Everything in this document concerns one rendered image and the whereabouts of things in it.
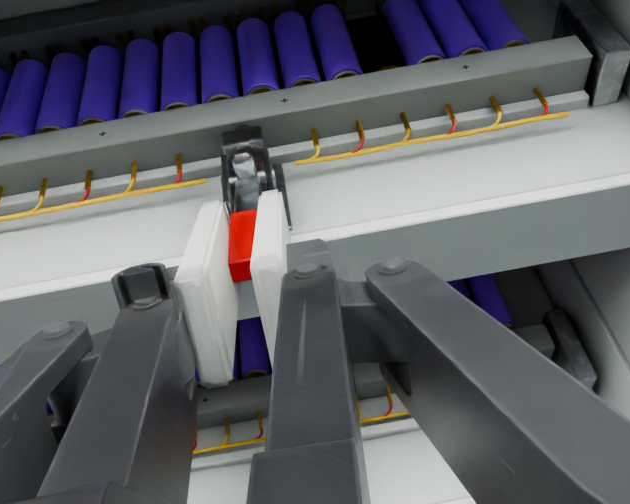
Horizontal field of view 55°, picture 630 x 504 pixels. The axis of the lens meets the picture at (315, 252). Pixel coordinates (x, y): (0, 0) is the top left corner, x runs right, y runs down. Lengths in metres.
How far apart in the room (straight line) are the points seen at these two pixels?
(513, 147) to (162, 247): 0.16
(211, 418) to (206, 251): 0.25
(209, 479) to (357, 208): 0.21
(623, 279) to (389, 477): 0.17
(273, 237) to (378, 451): 0.25
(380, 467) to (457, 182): 0.19
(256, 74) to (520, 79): 0.12
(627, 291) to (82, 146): 0.28
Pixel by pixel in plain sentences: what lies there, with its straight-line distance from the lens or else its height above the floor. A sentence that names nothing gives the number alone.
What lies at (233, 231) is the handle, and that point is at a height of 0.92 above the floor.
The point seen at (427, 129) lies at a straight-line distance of 0.29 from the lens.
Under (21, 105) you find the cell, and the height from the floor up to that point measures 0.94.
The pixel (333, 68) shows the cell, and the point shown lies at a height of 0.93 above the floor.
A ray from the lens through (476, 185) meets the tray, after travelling 0.27.
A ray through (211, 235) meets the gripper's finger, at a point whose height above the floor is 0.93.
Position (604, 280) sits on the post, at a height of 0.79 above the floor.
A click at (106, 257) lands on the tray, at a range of 0.27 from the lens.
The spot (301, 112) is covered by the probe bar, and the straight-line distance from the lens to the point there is 0.27.
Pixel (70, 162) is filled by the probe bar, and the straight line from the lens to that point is 0.29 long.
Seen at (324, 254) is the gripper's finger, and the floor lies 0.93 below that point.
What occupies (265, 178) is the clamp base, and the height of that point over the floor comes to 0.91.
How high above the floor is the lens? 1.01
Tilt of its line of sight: 30 degrees down
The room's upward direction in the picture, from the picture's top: 10 degrees counter-clockwise
